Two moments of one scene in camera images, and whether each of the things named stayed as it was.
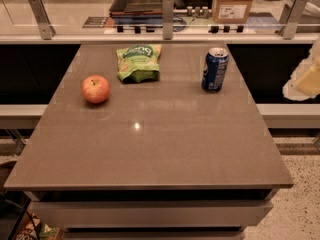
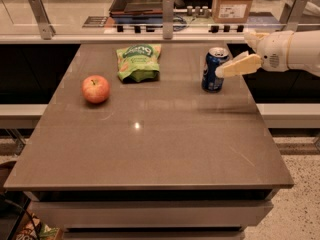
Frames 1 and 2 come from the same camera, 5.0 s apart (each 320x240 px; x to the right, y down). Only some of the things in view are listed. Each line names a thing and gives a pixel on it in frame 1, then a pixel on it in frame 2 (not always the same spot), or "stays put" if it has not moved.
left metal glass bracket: [47, 30] stays put
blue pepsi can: [216, 61] stays put
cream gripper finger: [304, 82] → [272, 49]
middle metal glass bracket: [168, 16] stays put
